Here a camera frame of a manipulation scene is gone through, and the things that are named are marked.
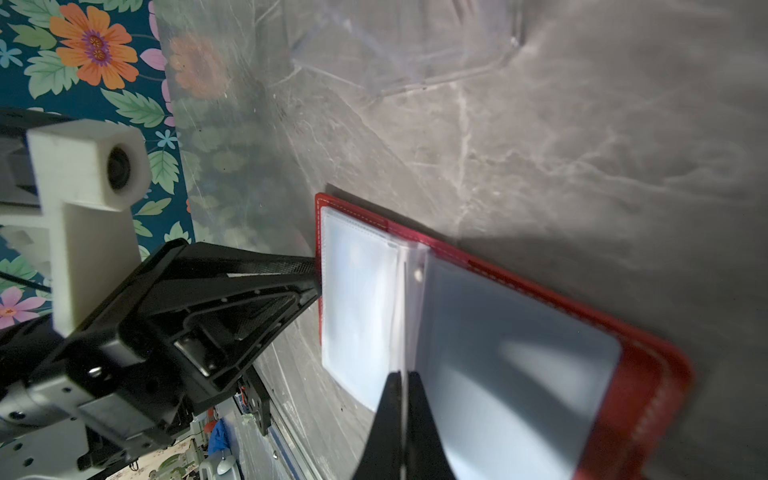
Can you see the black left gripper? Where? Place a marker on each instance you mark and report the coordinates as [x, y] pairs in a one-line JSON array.
[[86, 406]]

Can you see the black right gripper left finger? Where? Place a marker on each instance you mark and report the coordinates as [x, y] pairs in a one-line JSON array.
[[210, 311]]

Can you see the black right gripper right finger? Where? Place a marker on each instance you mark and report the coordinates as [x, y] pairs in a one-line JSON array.
[[403, 442]]

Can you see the red leather card holder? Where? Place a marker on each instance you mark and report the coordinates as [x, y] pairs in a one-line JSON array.
[[522, 383]]

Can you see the clear acrylic card stand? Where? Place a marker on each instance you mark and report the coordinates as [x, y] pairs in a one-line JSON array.
[[387, 47]]

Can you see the aluminium front rail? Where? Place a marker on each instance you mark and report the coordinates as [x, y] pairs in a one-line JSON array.
[[270, 445]]

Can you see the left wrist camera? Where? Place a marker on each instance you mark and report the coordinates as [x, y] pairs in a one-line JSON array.
[[88, 175]]

